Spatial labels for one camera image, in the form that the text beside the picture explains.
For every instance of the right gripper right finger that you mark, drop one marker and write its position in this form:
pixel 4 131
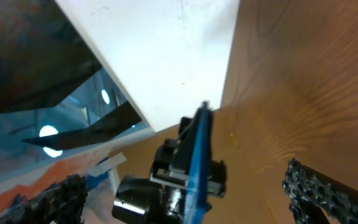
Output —
pixel 314 196

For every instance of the blue Galaxy smartphone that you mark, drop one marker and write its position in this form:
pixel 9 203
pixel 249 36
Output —
pixel 197 189

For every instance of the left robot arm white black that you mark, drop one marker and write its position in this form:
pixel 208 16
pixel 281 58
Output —
pixel 135 197

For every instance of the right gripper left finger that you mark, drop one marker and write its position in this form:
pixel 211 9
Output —
pixel 62 203

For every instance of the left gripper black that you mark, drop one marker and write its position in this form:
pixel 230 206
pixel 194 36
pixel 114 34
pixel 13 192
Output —
pixel 171 168

